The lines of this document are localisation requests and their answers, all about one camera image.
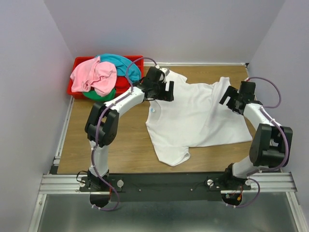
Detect aluminium frame rail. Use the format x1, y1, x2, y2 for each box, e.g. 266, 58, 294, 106
30, 100, 298, 232

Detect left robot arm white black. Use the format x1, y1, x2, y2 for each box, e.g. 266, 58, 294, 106
82, 65, 174, 191

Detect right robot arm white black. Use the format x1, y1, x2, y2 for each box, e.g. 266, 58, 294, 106
216, 80, 293, 188

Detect red plastic bin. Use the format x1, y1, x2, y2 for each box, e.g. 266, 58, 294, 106
66, 55, 145, 100

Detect white t shirt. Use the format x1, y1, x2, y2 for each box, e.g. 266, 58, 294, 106
145, 71, 252, 167

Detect red t shirt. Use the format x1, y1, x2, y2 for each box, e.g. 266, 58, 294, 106
114, 76, 130, 93

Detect pink t shirt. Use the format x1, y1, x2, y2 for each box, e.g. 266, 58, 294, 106
70, 57, 117, 97

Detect teal t shirt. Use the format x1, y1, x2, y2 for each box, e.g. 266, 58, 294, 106
97, 54, 141, 83

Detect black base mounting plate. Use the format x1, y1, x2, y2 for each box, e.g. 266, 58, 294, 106
78, 172, 251, 208

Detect green t shirt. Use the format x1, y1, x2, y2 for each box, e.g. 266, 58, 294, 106
83, 88, 117, 102

